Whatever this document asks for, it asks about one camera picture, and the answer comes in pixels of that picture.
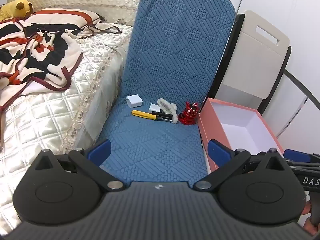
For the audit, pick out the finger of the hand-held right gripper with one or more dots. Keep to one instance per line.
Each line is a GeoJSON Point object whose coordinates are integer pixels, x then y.
{"type": "Point", "coordinates": [297, 154]}

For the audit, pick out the beige folding table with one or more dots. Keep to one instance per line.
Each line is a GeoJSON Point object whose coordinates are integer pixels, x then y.
{"type": "Point", "coordinates": [252, 62]}

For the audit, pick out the cream quilted bed cover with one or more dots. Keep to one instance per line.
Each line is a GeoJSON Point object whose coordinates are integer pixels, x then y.
{"type": "Point", "coordinates": [50, 120]}

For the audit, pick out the white charger plug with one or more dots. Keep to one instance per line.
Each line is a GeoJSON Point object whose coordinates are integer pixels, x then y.
{"type": "Point", "coordinates": [154, 108]}
{"type": "Point", "coordinates": [134, 100]}

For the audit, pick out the white black red blanket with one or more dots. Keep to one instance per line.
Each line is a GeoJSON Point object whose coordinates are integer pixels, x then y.
{"type": "Point", "coordinates": [32, 52]}

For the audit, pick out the pink cardboard box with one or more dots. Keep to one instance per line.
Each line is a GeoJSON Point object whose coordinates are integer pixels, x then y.
{"type": "Point", "coordinates": [212, 130]}

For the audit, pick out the white fluffy hair clip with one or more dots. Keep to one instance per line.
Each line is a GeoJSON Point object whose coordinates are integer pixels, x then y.
{"type": "Point", "coordinates": [167, 105]}

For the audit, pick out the black rectangular stick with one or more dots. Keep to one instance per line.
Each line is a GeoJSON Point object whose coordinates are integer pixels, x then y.
{"type": "Point", "coordinates": [163, 117]}

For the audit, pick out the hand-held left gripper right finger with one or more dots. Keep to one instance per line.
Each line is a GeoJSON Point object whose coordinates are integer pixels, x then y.
{"type": "Point", "coordinates": [220, 153]}

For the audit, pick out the black round hoop frame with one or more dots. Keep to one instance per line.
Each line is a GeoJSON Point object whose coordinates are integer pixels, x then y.
{"type": "Point", "coordinates": [297, 81]}

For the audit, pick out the yellow plush toy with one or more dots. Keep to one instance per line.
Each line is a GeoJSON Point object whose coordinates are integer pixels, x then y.
{"type": "Point", "coordinates": [16, 7]}

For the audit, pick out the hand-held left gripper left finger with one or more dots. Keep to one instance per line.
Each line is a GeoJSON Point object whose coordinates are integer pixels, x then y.
{"type": "Point", "coordinates": [100, 153]}

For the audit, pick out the red figurine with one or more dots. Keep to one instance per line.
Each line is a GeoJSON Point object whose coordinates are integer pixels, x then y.
{"type": "Point", "coordinates": [190, 113]}

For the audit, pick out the person's right hand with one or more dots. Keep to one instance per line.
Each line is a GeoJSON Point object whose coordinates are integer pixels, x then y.
{"type": "Point", "coordinates": [310, 226]}

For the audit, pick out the blue quilted mat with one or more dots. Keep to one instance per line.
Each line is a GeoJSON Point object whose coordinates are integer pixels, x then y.
{"type": "Point", "coordinates": [175, 55]}

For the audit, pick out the red white striped pillow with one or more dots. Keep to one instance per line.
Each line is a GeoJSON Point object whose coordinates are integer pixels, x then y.
{"type": "Point", "coordinates": [67, 16]}

